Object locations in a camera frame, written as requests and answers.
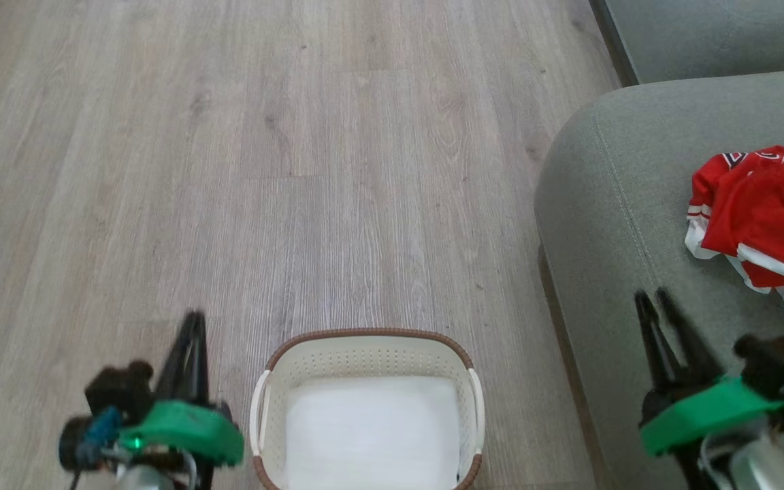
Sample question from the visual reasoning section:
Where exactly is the grey fabric sofa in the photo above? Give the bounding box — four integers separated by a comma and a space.
533, 0, 784, 490

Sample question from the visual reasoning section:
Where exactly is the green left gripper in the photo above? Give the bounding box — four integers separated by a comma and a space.
118, 309, 245, 469

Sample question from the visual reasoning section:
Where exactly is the red jersey white trim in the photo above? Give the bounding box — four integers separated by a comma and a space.
701, 146, 784, 306

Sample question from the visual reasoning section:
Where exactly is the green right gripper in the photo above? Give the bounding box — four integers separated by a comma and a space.
633, 287, 784, 457

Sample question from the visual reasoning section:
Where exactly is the cream plastic laundry basket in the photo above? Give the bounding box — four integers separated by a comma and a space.
248, 328, 487, 490

